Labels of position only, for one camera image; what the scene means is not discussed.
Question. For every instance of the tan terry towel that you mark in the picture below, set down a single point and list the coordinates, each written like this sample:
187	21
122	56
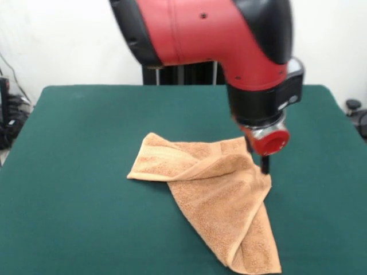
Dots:
218	194

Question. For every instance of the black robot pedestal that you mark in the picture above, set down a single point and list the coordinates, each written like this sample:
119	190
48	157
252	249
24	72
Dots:
186	76

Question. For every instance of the dark green table cloth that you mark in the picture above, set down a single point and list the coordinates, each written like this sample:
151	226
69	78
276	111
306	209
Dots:
86	215

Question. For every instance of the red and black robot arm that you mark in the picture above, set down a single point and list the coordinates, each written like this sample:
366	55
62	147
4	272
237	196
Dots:
200	34

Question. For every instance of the grey chair base leg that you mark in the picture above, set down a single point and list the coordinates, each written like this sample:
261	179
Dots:
353	104

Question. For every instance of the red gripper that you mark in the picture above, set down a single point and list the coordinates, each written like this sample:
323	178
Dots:
272	142

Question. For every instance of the black equipment pile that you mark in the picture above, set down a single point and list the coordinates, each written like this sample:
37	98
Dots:
8	134

